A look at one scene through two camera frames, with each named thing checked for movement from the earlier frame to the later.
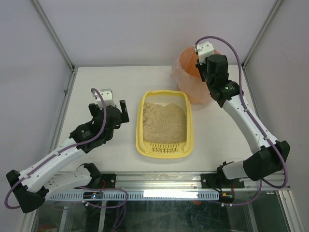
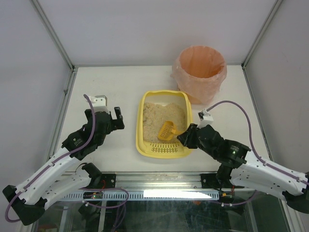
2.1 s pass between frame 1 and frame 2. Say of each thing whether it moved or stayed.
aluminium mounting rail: stayed
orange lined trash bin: stayed
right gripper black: moved
